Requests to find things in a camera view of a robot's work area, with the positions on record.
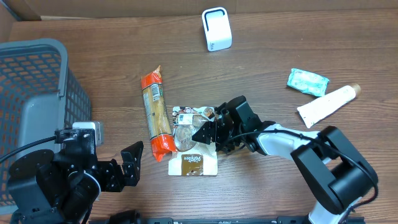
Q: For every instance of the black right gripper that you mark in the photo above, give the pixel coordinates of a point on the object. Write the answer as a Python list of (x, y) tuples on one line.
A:
[(222, 131)]

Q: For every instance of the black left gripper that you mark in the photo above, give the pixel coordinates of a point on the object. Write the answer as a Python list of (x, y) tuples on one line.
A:
[(115, 174)]

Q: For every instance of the beige brown snack pouch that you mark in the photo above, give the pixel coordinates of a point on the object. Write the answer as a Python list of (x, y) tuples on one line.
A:
[(192, 158)]

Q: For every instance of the orange biscuit pack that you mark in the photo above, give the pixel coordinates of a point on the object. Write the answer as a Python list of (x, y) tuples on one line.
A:
[(161, 140)]

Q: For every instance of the white tube with gold cap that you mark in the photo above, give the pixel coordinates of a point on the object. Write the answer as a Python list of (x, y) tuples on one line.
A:
[(320, 108)]

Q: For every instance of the teal snack packet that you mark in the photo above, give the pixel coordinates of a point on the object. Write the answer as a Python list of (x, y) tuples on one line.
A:
[(307, 82)]

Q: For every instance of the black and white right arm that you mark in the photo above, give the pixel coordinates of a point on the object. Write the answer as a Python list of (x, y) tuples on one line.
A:
[(339, 177)]

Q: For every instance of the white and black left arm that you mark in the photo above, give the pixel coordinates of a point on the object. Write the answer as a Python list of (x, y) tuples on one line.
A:
[(61, 187)]

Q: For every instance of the white barcode scanner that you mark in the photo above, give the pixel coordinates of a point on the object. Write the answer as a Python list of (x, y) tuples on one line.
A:
[(217, 29)]

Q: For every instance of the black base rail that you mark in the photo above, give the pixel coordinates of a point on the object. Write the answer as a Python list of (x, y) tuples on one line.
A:
[(135, 217)]

